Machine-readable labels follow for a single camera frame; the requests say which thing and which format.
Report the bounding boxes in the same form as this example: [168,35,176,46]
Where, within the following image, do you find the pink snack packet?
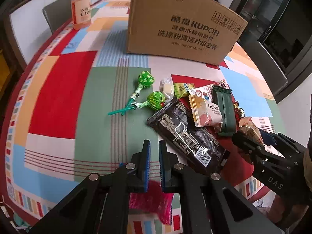
[129,180,174,225]

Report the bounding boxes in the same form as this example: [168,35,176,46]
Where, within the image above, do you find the dark chair left side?
[42,0,71,33]

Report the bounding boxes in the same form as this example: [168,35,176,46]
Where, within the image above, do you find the dark chair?
[42,0,71,33]
[243,41,288,96]

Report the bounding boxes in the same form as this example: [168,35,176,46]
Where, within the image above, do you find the dark chair right near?
[243,41,288,96]

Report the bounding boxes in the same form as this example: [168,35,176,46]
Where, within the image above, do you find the brown cardboard box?
[127,0,247,66]

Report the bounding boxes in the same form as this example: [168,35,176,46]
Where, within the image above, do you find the clear wrapped white candy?
[160,77,175,103]

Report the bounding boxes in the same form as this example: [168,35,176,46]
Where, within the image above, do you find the black long snack packet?
[146,98,230,175]

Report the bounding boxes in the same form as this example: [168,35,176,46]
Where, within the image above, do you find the white orange Denmark snack packet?
[188,95,223,133]

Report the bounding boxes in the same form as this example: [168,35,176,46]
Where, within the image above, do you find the dark green snack bar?
[212,86,236,137]

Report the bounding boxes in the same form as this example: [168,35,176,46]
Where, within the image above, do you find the gold foil wrapped candy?
[233,100,245,118]

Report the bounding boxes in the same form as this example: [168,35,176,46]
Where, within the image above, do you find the colourful patchwork tablecloth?
[1,0,285,225]

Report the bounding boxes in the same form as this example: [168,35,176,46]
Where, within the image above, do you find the brown crinkled snack packet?
[238,117,264,146]

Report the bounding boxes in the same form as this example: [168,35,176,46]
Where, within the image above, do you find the yellow green candy packet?
[174,83,195,99]

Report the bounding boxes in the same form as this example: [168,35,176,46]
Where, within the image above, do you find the pink drink bottle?
[71,0,91,30]

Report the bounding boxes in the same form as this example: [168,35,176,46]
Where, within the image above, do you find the right hand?
[267,194,309,230]

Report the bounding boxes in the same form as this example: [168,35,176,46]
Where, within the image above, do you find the green lollipop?
[108,91,166,116]
[126,71,154,108]

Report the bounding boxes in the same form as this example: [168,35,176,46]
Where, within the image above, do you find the black glass sliding door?
[230,0,311,103]

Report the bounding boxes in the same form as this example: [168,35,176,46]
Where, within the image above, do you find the upper green lollipop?
[126,71,154,108]

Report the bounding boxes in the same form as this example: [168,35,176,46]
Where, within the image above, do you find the lower green lollipop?
[108,91,166,116]

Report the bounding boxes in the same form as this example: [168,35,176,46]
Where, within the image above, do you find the white red flat snack packet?
[190,80,230,102]

